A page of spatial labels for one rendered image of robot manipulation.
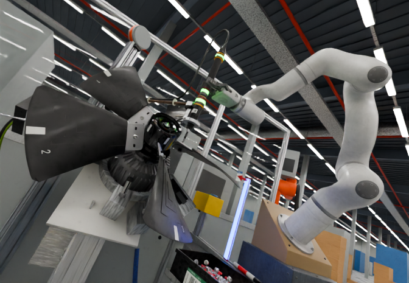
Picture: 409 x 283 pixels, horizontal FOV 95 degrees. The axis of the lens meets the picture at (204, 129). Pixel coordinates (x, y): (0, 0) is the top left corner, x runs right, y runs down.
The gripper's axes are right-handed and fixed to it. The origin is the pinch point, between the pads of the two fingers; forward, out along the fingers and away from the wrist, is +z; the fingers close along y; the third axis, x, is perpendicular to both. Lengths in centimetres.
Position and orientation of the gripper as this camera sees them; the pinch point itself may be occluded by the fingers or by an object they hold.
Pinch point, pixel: (208, 84)
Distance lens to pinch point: 84.3
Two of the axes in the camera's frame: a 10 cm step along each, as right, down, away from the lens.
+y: -4.6, 1.5, 8.7
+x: 3.5, -8.7, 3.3
